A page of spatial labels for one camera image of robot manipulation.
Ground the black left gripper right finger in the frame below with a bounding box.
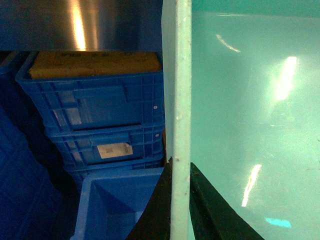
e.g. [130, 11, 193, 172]
[189, 163, 263, 240]

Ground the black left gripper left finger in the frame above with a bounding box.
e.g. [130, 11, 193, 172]
[126, 158, 173, 240]

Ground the turquoise plastic bin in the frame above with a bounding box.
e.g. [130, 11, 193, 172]
[161, 0, 320, 240]

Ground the large blue plastic bin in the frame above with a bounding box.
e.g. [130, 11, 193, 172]
[71, 167, 164, 240]

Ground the lower blue labelled crate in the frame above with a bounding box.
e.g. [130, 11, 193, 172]
[48, 122, 165, 170]

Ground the upper blue ribbed crate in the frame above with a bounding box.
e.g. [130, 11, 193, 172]
[15, 52, 165, 136]

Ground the blue crate far left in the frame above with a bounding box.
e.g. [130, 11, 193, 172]
[0, 51, 63, 240]

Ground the cardboard box in crate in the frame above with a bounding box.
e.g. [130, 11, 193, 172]
[28, 51, 162, 79]

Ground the steel shelf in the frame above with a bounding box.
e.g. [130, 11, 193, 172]
[0, 0, 163, 52]

